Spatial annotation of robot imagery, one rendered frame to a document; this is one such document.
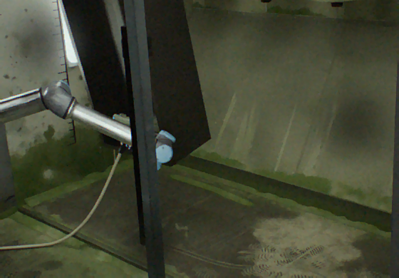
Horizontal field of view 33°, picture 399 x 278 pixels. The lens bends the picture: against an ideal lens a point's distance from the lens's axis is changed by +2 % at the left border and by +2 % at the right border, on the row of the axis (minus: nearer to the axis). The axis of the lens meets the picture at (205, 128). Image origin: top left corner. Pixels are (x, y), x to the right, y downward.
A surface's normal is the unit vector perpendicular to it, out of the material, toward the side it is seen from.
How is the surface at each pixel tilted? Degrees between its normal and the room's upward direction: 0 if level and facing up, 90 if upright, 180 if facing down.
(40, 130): 90
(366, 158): 57
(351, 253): 0
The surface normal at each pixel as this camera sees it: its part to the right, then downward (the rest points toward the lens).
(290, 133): -0.60, -0.30
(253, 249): -0.05, -0.95
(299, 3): -0.69, 0.26
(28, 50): 0.73, 0.18
